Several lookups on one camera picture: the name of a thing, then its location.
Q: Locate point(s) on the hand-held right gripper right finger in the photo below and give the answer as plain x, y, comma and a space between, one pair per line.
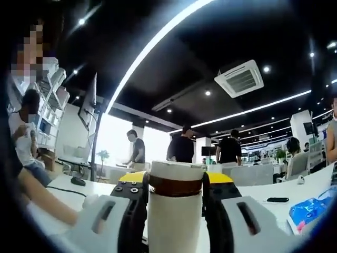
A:
263, 226

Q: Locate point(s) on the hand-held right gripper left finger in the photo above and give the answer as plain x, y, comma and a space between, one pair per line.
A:
89, 226

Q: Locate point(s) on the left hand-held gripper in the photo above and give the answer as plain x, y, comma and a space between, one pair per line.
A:
90, 203

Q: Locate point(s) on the white water cup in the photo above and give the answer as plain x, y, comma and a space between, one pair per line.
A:
173, 226

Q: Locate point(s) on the white brown cup lid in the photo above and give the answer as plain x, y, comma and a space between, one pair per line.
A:
176, 171

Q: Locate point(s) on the white table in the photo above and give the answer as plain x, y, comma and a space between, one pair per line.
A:
100, 187

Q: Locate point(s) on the black computer mouse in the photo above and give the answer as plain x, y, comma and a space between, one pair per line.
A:
77, 180

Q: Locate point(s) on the black remote control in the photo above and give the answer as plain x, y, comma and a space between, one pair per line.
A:
277, 199

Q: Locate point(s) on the small potted plant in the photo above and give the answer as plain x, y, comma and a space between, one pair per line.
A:
280, 154
103, 155

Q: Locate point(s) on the blue tissue pack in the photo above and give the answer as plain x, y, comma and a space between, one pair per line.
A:
310, 210

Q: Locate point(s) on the grey desk partition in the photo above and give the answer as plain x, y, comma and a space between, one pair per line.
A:
251, 174

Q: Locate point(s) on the black monitor pole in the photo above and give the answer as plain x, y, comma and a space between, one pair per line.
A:
94, 147

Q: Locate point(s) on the white computer mouse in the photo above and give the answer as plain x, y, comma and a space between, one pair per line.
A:
301, 179

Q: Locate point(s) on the grey office chair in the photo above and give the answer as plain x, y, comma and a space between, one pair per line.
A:
298, 166

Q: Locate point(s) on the monitor on stand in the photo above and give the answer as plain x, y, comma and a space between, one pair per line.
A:
88, 102

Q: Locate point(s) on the straight ceiling light strip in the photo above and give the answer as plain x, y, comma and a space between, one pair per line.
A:
250, 110

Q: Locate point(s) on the ceiling air conditioner vent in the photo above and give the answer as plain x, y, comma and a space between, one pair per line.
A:
239, 79

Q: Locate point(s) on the curved ceiling light strip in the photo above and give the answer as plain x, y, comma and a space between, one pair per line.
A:
147, 47

